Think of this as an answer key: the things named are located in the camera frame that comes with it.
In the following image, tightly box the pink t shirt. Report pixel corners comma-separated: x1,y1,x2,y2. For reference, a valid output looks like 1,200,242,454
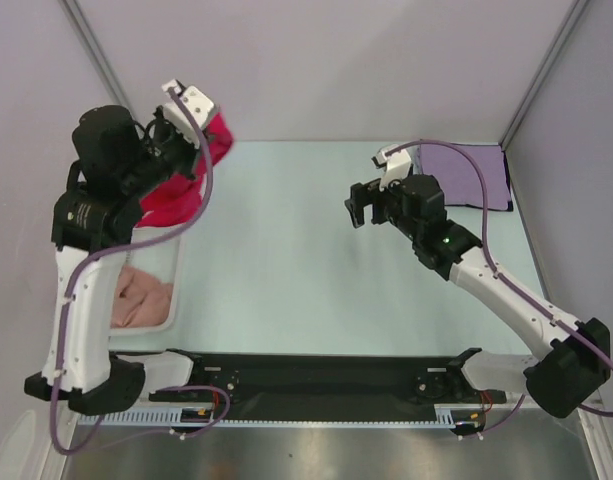
111,265,173,329

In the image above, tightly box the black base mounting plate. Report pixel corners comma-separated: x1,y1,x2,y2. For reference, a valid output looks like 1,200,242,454
147,353,507,423

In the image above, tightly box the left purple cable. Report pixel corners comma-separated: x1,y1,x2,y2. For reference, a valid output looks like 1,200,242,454
49,85,232,455

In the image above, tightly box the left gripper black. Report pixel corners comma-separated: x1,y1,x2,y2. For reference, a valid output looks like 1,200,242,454
118,104,213,199

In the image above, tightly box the aluminium frame post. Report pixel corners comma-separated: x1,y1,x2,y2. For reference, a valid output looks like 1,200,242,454
57,0,135,114
499,0,592,150

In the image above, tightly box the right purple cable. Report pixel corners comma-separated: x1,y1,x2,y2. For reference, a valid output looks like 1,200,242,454
380,139,613,441

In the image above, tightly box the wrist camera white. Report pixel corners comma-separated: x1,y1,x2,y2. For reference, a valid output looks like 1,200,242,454
161,79,219,148
372,144,416,191

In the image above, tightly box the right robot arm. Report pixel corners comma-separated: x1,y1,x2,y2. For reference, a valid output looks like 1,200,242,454
345,175,611,418

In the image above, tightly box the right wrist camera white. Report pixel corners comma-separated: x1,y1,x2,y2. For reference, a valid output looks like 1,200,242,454
372,144,416,191

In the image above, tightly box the white slotted cable duct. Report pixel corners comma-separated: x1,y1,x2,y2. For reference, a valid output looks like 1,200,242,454
102,407,483,429

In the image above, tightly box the white plastic laundry basket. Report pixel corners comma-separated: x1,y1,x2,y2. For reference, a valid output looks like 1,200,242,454
110,236,184,337

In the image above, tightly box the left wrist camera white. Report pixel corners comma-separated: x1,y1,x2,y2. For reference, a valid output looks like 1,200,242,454
161,79,219,148

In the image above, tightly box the right aluminium frame post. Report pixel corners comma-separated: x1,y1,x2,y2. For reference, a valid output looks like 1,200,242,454
499,0,592,150

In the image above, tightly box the folded purple t shirt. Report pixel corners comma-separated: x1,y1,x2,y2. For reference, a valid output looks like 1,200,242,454
418,145,513,211

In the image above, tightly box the left aluminium frame post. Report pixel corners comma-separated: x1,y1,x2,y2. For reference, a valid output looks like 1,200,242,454
57,0,135,114

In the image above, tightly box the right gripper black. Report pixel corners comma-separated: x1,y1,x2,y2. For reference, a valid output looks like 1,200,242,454
344,173,422,241

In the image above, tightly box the purple cable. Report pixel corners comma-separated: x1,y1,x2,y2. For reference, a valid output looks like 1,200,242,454
380,139,613,441
49,85,232,455

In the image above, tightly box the red t shirt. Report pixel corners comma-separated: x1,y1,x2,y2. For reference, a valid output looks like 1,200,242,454
136,113,234,228

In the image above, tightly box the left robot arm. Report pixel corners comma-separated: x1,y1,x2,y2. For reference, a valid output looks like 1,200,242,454
24,105,207,416

